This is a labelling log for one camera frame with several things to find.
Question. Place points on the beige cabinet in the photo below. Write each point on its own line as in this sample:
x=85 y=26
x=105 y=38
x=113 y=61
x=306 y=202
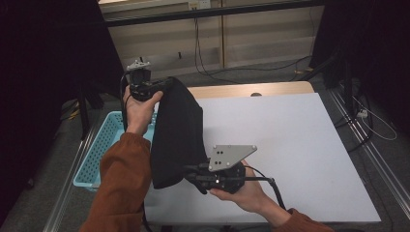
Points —
x=264 y=38

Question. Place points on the black stand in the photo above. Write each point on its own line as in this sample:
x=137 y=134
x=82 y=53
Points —
x=84 y=122
x=317 y=68

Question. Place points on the black horizontal bar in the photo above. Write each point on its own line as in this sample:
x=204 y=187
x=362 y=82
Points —
x=209 y=13

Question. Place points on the light blue plastic basket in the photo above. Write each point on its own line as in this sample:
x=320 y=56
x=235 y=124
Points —
x=96 y=151

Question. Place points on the white wall socket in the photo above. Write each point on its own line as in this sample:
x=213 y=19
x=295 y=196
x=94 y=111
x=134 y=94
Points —
x=199 y=4

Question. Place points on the person's right hand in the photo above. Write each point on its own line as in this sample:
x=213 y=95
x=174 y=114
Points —
x=251 y=195

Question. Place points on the long aluminium floor rail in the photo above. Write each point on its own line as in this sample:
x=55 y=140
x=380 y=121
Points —
x=380 y=167
x=64 y=193

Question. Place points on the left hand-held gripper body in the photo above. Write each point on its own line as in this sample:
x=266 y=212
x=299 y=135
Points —
x=141 y=87

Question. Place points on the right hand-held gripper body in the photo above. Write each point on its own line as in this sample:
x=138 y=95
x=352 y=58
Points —
x=227 y=158

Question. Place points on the black curtain behind stand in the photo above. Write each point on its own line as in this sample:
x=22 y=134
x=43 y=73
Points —
x=380 y=48

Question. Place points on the person's left hand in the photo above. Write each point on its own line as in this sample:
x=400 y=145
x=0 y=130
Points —
x=140 y=112

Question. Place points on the large black curtain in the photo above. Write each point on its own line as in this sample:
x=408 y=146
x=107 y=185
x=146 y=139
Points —
x=38 y=64

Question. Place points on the white power strip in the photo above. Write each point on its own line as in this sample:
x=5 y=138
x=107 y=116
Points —
x=362 y=113

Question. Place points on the black shirt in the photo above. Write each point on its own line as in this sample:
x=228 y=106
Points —
x=177 y=135

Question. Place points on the round table grommet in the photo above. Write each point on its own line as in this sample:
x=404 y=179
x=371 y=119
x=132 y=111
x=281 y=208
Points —
x=256 y=94

